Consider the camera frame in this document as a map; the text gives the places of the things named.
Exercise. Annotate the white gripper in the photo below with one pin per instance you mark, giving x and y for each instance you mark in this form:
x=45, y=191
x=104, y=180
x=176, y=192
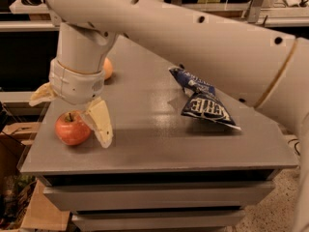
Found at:
x=76, y=85

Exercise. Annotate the red apple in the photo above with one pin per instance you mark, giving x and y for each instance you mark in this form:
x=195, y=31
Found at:
x=71, y=129

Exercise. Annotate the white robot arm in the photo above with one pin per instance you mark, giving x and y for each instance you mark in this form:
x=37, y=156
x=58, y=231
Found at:
x=267, y=69

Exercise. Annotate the orange fruit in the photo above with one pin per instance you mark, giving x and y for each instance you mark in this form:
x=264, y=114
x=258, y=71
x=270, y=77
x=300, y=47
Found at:
x=108, y=69

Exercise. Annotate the metal shelf rack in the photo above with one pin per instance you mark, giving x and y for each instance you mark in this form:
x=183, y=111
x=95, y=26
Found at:
x=34, y=14

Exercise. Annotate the brown cardboard box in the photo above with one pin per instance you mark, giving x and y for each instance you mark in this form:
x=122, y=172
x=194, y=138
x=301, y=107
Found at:
x=23, y=206

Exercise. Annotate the grey drawer cabinet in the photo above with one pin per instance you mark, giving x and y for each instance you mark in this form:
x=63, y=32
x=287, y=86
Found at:
x=163, y=172

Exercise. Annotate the blue kettle chips bag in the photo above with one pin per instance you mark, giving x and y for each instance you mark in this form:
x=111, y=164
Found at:
x=202, y=101

